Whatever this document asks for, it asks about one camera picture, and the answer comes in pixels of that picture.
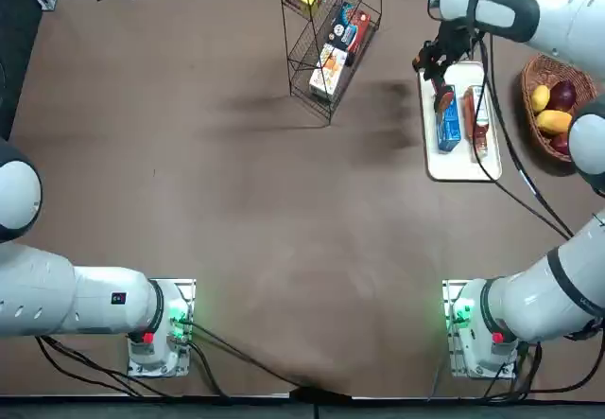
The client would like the small yellow mango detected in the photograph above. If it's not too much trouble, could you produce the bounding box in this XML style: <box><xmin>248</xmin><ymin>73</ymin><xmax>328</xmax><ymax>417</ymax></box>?
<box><xmin>529</xmin><ymin>84</ymin><xmax>552</xmax><ymax>113</ymax></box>

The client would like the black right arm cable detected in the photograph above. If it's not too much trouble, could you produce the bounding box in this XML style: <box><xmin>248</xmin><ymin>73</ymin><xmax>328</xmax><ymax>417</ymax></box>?
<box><xmin>465</xmin><ymin>26</ymin><xmax>576</xmax><ymax>241</ymax></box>

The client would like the black wire shelf rack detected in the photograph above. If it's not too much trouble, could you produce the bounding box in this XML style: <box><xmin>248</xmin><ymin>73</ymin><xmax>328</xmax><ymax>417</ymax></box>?
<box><xmin>279</xmin><ymin>0</ymin><xmax>385</xmax><ymax>129</ymax></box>

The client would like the blue Oreo cookie box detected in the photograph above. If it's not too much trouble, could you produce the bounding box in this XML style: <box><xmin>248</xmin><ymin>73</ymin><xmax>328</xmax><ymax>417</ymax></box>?
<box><xmin>434</xmin><ymin>85</ymin><xmax>463</xmax><ymax>155</ymax></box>

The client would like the long yellow mango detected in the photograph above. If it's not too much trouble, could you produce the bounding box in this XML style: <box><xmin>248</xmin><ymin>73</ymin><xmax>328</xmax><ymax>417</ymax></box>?
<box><xmin>534</xmin><ymin>109</ymin><xmax>575</xmax><ymax>136</ymax></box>

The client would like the white rectangular tray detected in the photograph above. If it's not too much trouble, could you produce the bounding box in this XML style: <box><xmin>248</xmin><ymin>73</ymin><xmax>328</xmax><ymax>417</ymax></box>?
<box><xmin>418</xmin><ymin>61</ymin><xmax>503</xmax><ymax>183</ymax></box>

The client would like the dark purple mango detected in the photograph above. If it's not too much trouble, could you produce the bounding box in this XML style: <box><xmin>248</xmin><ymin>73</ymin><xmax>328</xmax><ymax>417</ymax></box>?
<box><xmin>547</xmin><ymin>79</ymin><xmax>579</xmax><ymax>113</ymax></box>

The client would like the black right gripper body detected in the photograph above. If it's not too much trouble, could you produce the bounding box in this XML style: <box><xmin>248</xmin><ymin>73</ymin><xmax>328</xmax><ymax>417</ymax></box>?
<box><xmin>433</xmin><ymin>18</ymin><xmax>476</xmax><ymax>63</ymax></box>

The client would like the brown wicker basket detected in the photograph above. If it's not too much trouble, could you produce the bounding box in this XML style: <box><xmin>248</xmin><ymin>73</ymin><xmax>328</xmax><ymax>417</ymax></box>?
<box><xmin>520</xmin><ymin>54</ymin><xmax>599</xmax><ymax>165</ymax></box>

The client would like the dark blue cookie box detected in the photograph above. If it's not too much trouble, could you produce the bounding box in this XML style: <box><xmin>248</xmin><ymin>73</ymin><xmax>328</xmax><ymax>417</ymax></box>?
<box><xmin>327</xmin><ymin>1</ymin><xmax>373</xmax><ymax>55</ymax></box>

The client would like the red yellow mango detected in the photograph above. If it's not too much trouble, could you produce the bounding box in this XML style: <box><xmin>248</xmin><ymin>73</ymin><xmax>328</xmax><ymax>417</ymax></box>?
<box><xmin>549</xmin><ymin>132</ymin><xmax>574</xmax><ymax>156</ymax></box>

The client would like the white cracker box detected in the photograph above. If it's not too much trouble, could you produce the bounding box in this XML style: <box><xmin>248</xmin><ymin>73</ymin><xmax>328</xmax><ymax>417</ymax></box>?
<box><xmin>307</xmin><ymin>42</ymin><xmax>353</xmax><ymax>100</ymax></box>

